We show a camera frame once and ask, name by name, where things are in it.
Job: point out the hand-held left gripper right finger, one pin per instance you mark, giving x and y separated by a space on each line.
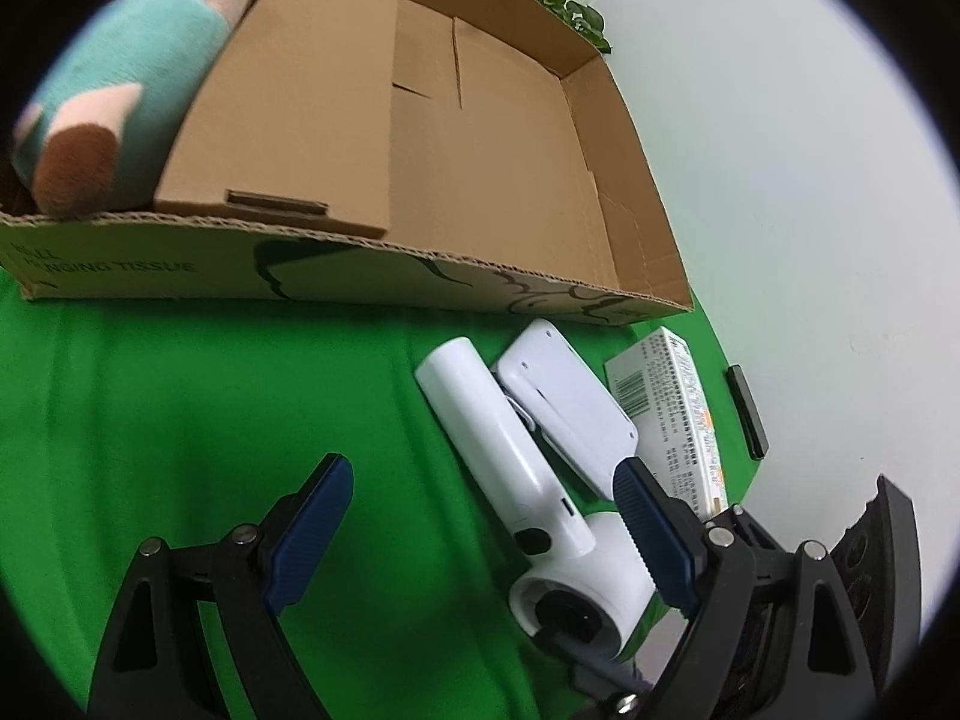
656 532

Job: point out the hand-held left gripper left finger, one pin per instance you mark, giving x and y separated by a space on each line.
311 532

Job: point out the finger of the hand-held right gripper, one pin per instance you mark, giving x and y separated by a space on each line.
900 562

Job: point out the white and green medicine box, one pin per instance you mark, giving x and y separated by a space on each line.
675 397

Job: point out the white handheld fan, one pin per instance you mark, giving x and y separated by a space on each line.
487 420

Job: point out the large cardboard box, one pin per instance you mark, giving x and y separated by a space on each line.
510 165

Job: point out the long brown cardboard box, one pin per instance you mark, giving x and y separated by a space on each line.
300 90

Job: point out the pink pig plush toy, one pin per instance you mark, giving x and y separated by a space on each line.
135 45

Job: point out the small black bar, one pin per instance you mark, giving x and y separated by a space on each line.
746 412

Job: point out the green tablecloth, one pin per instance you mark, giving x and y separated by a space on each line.
187 405

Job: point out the small green potted plant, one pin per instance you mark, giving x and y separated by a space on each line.
570 7

